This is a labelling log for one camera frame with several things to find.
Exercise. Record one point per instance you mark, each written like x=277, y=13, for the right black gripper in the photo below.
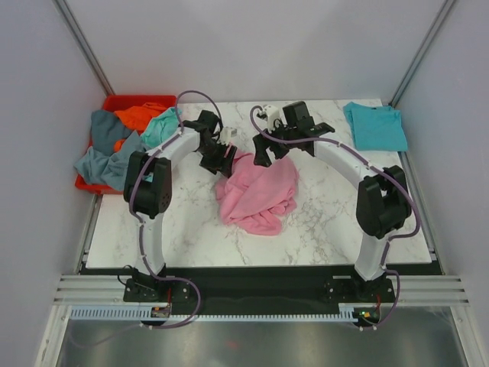
x=261, y=143

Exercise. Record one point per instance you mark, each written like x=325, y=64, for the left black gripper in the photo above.
x=225, y=164

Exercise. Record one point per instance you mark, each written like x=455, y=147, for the pink t shirt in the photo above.
x=255, y=198

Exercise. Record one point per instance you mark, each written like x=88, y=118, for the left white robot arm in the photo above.
x=148, y=192

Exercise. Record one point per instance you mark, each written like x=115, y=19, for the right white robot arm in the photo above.
x=383, y=203

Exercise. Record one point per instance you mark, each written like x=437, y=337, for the mint green t shirt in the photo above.
x=161, y=128

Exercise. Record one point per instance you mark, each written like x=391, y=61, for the orange t shirt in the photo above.
x=139, y=119

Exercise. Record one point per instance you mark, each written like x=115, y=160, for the folded teal t shirt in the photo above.
x=376, y=128

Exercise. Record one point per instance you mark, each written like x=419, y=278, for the grey blue t shirt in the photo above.
x=106, y=160

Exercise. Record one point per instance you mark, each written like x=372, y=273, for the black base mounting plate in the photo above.
x=273, y=289

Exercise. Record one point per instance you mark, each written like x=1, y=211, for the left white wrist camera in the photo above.
x=226, y=135

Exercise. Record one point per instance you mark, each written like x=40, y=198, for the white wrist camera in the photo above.
x=270, y=114
x=226, y=135

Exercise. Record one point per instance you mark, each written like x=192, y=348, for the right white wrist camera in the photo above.
x=270, y=114

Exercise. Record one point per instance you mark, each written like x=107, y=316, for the left frame post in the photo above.
x=82, y=42

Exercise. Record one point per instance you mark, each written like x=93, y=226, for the frame post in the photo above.
x=435, y=28
x=82, y=42

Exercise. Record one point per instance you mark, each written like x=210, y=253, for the right frame post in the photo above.
x=435, y=28

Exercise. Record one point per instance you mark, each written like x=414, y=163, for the white slotted cable duct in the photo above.
x=148, y=313

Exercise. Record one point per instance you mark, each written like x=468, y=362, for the aluminium extrusion rail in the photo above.
x=415, y=291

